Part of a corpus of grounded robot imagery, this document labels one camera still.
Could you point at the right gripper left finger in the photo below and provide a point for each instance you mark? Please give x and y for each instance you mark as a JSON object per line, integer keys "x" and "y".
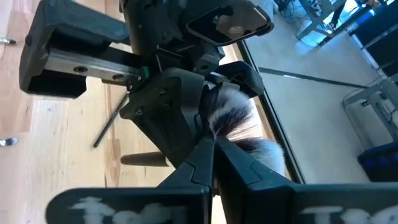
{"x": 186, "y": 199}

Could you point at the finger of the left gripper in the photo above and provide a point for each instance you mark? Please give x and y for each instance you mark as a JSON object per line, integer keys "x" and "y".
{"x": 191, "y": 93}
{"x": 155, "y": 118}

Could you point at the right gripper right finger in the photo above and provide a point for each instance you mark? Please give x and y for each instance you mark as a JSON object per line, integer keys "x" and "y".
{"x": 264, "y": 199}

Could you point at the large fluffy makeup brush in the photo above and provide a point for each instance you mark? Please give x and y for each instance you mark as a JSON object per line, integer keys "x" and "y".
{"x": 233, "y": 115}

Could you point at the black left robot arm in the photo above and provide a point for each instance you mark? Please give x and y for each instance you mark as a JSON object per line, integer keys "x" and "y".
{"x": 143, "y": 25}

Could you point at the blue storage bin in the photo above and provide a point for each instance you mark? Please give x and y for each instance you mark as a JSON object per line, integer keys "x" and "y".
{"x": 379, "y": 163}

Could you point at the grey metal cart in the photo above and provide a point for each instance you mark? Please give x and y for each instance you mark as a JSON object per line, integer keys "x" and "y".
{"x": 373, "y": 105}

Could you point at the black metal table frame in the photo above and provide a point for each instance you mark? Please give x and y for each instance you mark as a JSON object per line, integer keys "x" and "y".
{"x": 281, "y": 133}

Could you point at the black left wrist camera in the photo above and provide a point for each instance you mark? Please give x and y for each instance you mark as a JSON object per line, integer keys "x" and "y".
{"x": 230, "y": 21}

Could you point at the grey desk frame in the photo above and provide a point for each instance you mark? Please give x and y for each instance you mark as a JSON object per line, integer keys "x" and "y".
{"x": 323, "y": 15}

